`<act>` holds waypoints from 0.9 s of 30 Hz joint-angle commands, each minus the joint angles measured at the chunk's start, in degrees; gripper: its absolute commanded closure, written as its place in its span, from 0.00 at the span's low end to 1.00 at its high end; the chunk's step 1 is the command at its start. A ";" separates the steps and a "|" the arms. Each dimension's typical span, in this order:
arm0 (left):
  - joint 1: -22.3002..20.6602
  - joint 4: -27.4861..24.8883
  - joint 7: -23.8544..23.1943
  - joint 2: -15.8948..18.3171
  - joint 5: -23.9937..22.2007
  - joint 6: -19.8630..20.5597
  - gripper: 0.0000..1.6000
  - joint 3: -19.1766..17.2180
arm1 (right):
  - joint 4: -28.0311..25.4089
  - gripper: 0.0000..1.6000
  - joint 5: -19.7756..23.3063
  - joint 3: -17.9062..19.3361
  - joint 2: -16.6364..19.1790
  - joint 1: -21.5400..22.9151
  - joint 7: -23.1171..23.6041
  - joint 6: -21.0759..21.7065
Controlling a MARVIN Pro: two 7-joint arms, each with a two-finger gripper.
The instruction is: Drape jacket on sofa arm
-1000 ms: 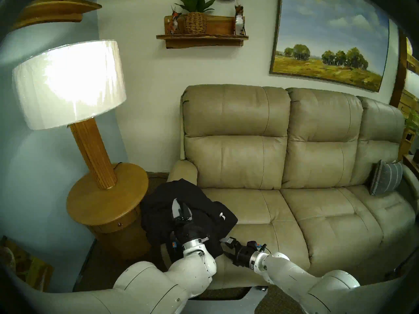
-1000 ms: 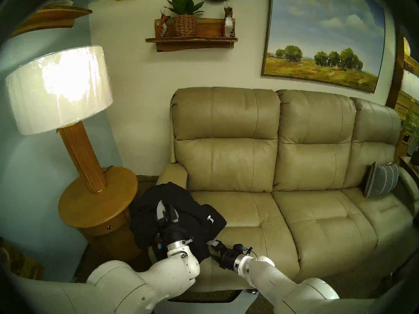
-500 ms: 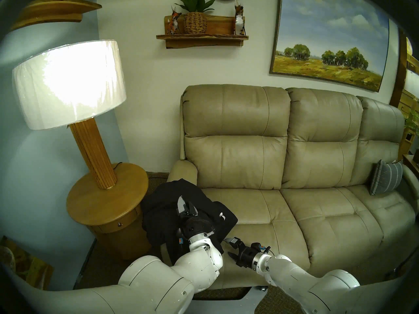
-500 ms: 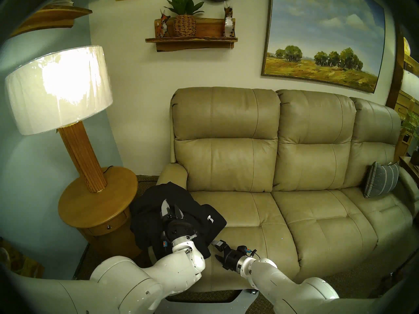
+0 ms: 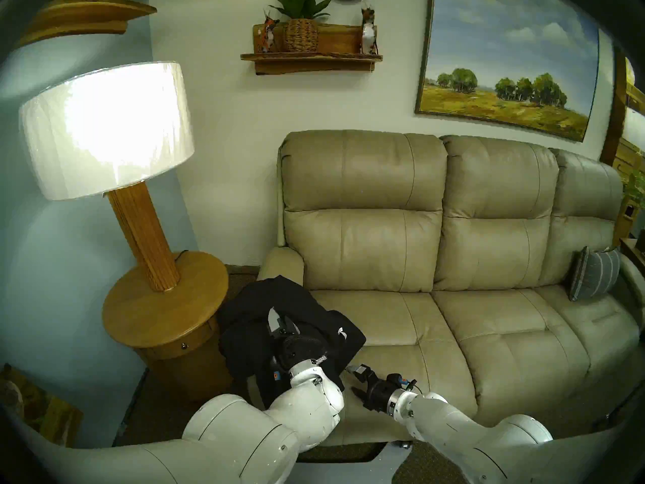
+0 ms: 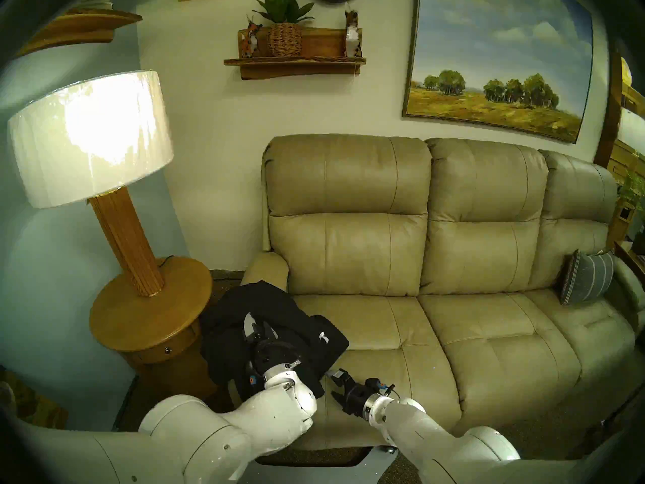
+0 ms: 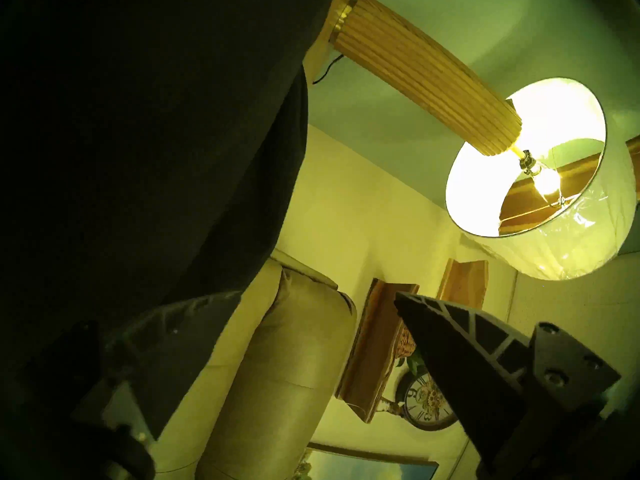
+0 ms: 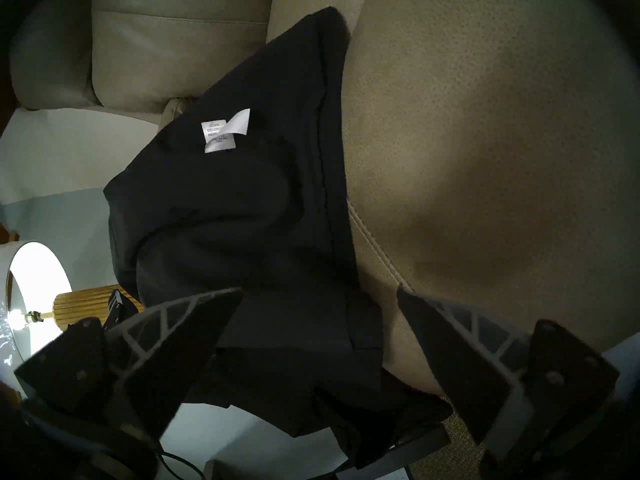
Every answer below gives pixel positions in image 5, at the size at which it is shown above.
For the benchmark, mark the green plant in woven pot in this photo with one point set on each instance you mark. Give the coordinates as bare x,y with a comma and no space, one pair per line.
300,34

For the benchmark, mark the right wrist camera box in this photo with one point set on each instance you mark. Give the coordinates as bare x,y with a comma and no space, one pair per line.
400,381

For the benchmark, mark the dark wooden end table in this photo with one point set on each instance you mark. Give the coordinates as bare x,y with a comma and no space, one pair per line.
636,253

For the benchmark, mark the curved wooden wall shelf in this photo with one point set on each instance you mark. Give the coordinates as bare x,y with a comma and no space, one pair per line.
85,16

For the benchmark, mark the wooden lamp with white shade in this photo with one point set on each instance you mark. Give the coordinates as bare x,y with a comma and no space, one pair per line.
101,130

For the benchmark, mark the leafy green houseplant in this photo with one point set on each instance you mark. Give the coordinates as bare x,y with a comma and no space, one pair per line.
636,188

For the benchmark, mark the landscape painting with trees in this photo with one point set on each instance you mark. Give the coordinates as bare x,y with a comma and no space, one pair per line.
514,59

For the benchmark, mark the round wooden side table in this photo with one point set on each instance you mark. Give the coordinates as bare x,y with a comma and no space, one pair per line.
161,316

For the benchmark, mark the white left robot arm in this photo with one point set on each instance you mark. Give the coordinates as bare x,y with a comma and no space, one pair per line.
237,437

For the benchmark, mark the framed picture leaning on wall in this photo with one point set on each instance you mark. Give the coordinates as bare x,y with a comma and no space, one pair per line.
45,412

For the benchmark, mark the live-edge wooden wall shelf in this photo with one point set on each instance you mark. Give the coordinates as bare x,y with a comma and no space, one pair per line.
312,62

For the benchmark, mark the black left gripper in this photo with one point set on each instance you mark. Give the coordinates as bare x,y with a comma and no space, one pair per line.
302,352

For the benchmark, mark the tall white fox figurine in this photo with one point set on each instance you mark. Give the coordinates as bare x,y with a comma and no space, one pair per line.
368,32

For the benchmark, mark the beige leather sofa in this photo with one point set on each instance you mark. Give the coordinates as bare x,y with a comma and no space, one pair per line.
494,286

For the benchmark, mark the small orange fox figurine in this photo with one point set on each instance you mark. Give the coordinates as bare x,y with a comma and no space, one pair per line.
267,37

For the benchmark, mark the black jacket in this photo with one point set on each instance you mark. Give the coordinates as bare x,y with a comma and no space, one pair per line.
252,306

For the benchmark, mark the grey striped cushion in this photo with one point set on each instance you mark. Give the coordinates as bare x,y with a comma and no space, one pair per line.
597,274

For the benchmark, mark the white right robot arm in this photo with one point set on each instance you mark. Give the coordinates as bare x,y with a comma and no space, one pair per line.
468,432

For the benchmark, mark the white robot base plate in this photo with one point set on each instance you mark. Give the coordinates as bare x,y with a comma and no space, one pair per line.
352,468

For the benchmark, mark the tall wooden cabinet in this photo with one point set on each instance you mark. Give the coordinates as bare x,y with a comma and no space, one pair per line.
612,110

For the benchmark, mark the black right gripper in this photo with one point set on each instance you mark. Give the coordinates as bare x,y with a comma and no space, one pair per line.
382,395

